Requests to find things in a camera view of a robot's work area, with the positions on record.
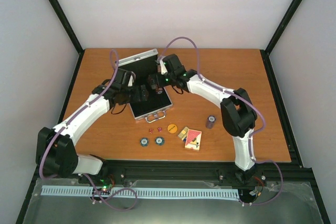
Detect aluminium poker case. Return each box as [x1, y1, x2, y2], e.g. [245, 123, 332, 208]
[118, 49, 173, 123]

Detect blue chip stack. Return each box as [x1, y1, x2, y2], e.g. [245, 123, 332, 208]
[140, 137, 149, 147]
[155, 136, 165, 146]

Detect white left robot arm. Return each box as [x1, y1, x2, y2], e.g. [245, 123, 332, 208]
[36, 69, 149, 184]

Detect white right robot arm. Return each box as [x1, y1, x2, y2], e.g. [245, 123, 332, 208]
[148, 54, 257, 185]

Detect yellow big blind button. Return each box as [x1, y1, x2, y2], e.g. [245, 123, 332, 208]
[167, 124, 177, 134]

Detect yellow card box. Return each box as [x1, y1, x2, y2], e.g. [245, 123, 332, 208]
[178, 127, 189, 141]

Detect red playing card deck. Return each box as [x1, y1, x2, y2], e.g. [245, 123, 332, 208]
[185, 129, 202, 151]

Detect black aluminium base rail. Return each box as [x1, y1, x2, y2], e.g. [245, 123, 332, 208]
[34, 158, 314, 185]

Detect light blue cable duct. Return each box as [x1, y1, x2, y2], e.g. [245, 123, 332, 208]
[40, 185, 239, 201]

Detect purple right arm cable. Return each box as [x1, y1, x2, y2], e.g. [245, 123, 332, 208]
[157, 36, 284, 206]

